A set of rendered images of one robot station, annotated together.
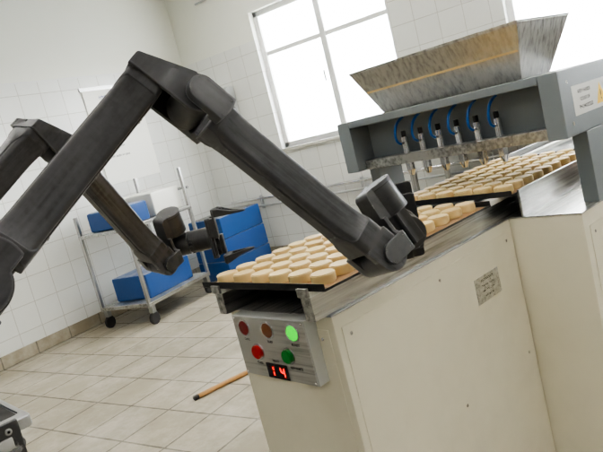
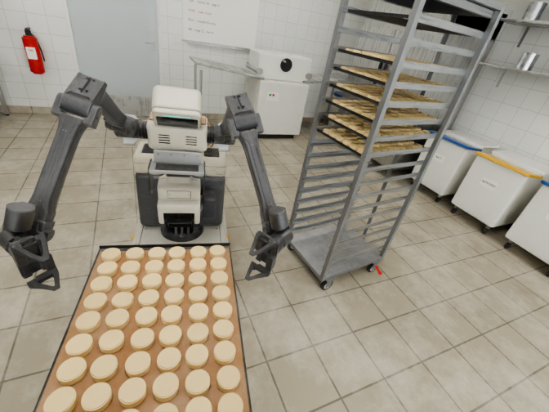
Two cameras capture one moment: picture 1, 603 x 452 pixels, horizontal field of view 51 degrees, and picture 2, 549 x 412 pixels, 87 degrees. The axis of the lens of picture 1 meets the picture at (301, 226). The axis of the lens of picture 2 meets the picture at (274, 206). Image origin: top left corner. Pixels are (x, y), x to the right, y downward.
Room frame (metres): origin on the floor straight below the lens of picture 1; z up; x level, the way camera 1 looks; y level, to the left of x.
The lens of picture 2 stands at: (1.84, -0.39, 1.57)
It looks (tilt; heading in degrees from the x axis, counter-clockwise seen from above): 32 degrees down; 113
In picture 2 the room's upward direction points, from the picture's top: 11 degrees clockwise
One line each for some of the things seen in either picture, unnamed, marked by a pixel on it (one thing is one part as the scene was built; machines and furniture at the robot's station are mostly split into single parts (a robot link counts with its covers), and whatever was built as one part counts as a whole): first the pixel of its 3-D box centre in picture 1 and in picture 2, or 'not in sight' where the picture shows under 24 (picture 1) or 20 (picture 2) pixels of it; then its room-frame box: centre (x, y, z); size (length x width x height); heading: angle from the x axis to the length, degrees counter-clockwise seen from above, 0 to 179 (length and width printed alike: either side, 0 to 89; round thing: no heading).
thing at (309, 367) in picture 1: (277, 346); not in sight; (1.28, 0.11, 0.77); 0.24 x 0.04 x 0.14; 41
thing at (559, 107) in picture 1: (473, 151); not in sight; (1.85, -0.55, 1.01); 0.72 x 0.33 x 0.34; 41
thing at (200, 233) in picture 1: (204, 239); (271, 246); (1.58, 0.25, 0.99); 0.07 x 0.07 x 0.10; 86
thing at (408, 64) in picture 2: not in sight; (432, 68); (1.78, 1.40, 1.50); 0.64 x 0.03 x 0.03; 59
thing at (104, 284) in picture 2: not in sight; (101, 284); (1.26, -0.10, 0.91); 0.05 x 0.05 x 0.02
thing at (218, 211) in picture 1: (227, 219); (260, 249); (1.57, 0.17, 1.02); 0.09 x 0.07 x 0.07; 86
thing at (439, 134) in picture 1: (437, 140); not in sight; (1.79, -0.43, 1.07); 0.06 x 0.03 x 0.18; 131
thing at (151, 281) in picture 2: (318, 259); (152, 281); (1.35, -0.02, 0.91); 0.05 x 0.05 x 0.02
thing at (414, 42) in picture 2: not in sight; (440, 47); (1.78, 1.40, 1.59); 0.64 x 0.03 x 0.03; 59
